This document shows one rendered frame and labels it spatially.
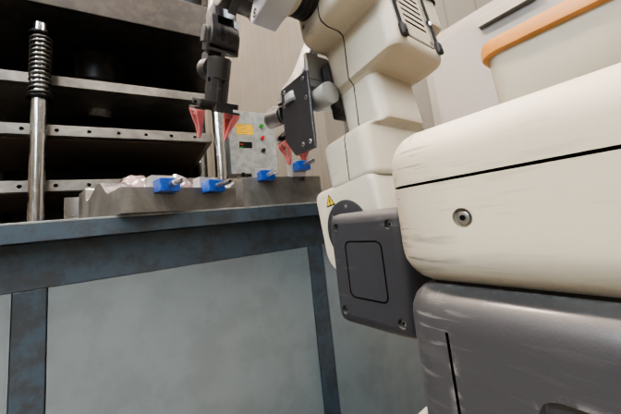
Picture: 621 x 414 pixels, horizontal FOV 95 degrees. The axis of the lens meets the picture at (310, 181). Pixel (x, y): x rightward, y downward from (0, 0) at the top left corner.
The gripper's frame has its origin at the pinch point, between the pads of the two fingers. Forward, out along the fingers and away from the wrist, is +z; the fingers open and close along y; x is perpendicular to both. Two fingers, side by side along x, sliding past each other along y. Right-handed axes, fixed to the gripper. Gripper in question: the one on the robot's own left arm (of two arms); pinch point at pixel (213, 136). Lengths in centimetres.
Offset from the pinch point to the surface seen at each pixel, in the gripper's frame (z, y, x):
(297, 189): 13.2, -25.2, 7.3
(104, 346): 43, 23, 16
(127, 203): 13.6, 20.0, 12.0
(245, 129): 5, -51, -90
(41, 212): 47, 41, -74
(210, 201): 14.9, 2.5, 9.8
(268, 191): 14.0, -15.8, 6.0
